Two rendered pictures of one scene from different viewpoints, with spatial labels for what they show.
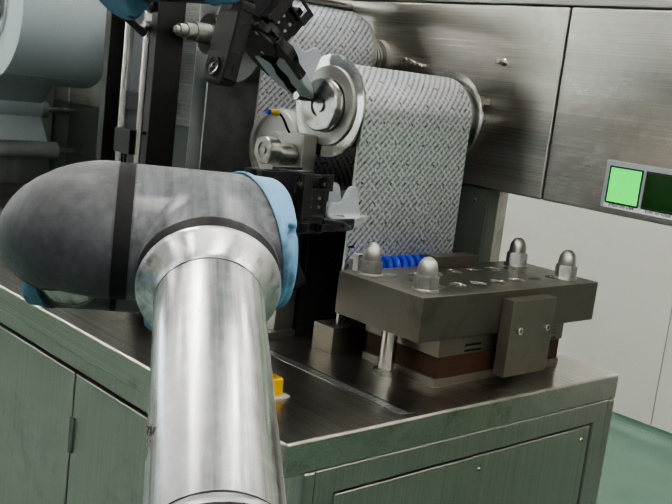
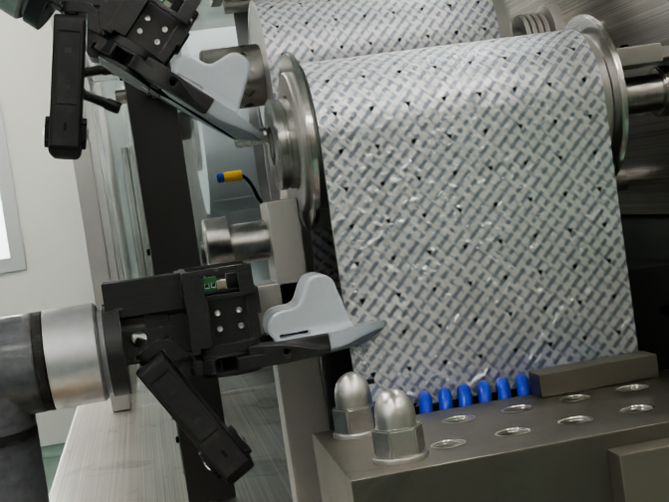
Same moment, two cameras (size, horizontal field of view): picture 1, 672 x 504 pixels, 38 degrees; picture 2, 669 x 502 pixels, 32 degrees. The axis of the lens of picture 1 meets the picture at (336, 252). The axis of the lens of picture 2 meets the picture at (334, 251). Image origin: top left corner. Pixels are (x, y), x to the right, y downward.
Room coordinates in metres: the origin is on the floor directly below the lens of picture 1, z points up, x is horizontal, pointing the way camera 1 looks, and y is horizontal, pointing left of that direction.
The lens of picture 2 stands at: (0.62, -0.52, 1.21)
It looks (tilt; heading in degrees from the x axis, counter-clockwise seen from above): 3 degrees down; 34
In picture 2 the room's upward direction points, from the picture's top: 8 degrees counter-clockwise
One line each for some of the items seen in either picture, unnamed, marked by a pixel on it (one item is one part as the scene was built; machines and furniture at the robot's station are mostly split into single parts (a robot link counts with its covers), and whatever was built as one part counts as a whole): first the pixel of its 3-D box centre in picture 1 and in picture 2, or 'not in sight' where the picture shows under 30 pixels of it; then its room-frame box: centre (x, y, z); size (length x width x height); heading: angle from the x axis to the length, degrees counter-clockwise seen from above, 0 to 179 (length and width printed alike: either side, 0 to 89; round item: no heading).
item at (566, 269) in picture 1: (567, 264); not in sight; (1.47, -0.36, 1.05); 0.04 x 0.04 x 0.04
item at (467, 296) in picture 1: (473, 296); (611, 444); (1.39, -0.21, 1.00); 0.40 x 0.16 x 0.06; 133
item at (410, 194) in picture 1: (406, 206); (488, 286); (1.45, -0.10, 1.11); 0.23 x 0.01 x 0.18; 133
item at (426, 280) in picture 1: (427, 273); (395, 422); (1.25, -0.12, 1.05); 0.04 x 0.04 x 0.04
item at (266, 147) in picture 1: (268, 150); (216, 241); (1.38, 0.11, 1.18); 0.04 x 0.02 x 0.04; 43
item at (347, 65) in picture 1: (329, 105); (298, 141); (1.41, 0.03, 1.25); 0.15 x 0.01 x 0.15; 43
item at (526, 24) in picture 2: (363, 57); (523, 41); (1.79, -0.01, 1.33); 0.07 x 0.07 x 0.07; 43
